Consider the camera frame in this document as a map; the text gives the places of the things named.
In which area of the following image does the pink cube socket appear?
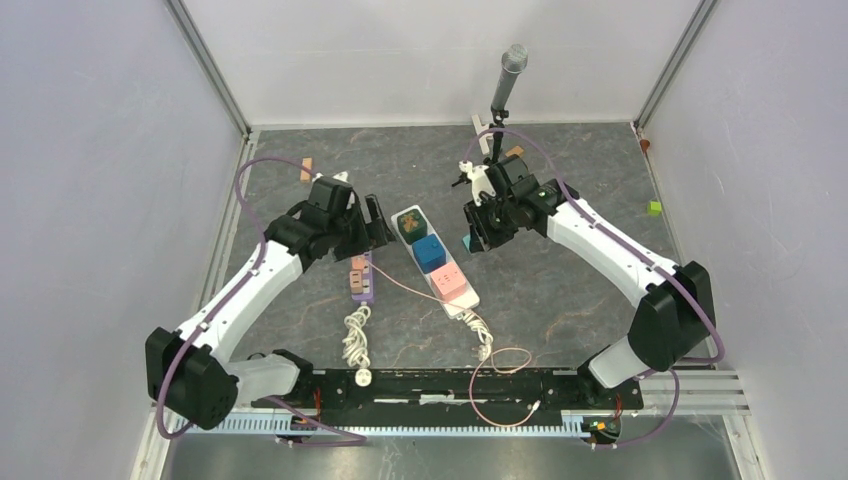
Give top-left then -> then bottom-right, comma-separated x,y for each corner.
429,261 -> 467,302

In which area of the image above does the white strip cord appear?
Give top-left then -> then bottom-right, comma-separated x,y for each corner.
460,307 -> 497,366

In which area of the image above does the black tripod stand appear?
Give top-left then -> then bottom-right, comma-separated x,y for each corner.
489,109 -> 510,163

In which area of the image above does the left wooden block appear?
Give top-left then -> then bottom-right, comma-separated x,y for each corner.
299,157 -> 313,183

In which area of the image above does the white bracket piece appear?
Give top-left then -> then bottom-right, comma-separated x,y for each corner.
471,114 -> 494,157

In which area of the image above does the brown charger plug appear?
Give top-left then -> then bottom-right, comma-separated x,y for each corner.
349,271 -> 370,295

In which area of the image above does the white multicolour power strip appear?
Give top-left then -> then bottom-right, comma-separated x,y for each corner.
390,205 -> 480,319

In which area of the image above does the dark green cube socket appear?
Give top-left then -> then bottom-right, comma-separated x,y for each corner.
395,208 -> 428,245

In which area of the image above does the purple USB power strip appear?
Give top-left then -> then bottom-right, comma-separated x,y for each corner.
348,252 -> 375,306

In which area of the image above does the blue cube socket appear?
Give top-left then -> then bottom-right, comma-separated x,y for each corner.
412,233 -> 447,274

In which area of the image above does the upper wooden block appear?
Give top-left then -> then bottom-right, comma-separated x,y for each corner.
506,145 -> 525,158

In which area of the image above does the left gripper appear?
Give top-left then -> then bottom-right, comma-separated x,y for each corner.
327,194 -> 395,262

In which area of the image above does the grey microphone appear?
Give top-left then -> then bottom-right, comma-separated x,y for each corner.
490,44 -> 528,111

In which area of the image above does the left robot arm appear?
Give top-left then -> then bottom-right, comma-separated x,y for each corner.
145,177 -> 395,439

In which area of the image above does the pink charger plug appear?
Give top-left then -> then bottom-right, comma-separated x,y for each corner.
351,255 -> 369,274

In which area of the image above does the pink charging cable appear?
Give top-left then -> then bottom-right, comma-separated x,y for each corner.
366,261 -> 542,429

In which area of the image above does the white coiled power cord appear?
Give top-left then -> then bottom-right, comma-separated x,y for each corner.
341,305 -> 374,389

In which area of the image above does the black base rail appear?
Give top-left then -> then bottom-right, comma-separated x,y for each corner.
283,368 -> 644,427

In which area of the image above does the wooden block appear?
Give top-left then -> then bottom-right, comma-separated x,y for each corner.
299,157 -> 313,183
506,145 -> 525,158

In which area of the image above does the small green cube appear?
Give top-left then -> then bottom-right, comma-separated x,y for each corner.
647,200 -> 663,217

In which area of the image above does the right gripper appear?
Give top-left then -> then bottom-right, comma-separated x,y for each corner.
462,193 -> 518,254

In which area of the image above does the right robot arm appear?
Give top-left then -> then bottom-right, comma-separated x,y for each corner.
458,155 -> 717,408

